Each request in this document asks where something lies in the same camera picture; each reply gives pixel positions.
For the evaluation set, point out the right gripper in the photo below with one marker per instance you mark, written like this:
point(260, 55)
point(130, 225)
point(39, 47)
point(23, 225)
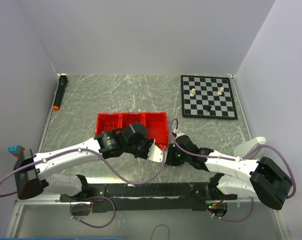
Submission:
point(170, 159)

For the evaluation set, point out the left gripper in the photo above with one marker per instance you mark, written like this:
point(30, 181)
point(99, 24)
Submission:
point(149, 142)

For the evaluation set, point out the red three-compartment bin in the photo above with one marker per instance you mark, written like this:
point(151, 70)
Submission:
point(155, 122)

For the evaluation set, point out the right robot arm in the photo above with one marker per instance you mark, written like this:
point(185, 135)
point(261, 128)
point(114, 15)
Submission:
point(249, 178)

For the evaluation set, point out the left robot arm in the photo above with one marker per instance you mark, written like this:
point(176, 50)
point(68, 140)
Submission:
point(35, 171)

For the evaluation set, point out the white chess pawn left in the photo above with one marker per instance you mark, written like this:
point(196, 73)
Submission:
point(192, 93)

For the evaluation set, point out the white chess pawn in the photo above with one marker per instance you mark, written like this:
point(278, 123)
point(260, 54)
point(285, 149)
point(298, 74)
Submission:
point(221, 91)
point(192, 93)

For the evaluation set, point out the chessboard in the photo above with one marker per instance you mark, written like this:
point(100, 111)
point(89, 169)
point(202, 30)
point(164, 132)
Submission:
point(206, 94)

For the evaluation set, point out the white stand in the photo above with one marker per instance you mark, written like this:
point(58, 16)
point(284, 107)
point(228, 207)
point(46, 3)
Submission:
point(244, 148)

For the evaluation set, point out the white chess pawn right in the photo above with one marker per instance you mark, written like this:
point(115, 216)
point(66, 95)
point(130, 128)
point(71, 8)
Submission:
point(221, 91)

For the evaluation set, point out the black marker orange cap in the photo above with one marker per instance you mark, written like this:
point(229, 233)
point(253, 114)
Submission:
point(62, 84)

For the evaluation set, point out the blue brown toy block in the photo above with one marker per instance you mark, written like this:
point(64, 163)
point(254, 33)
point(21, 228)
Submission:
point(15, 150)

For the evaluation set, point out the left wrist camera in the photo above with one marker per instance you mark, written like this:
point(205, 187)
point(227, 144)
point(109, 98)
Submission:
point(155, 154)

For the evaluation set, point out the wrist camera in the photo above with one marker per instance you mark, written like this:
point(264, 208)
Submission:
point(155, 154)
point(176, 133)

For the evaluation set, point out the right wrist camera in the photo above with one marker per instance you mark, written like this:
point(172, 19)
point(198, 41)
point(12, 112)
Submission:
point(176, 133)

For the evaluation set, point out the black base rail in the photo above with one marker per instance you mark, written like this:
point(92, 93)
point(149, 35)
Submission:
point(155, 196)

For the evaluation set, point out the aluminium frame rail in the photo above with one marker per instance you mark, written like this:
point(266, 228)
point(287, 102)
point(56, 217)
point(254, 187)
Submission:
point(38, 201)

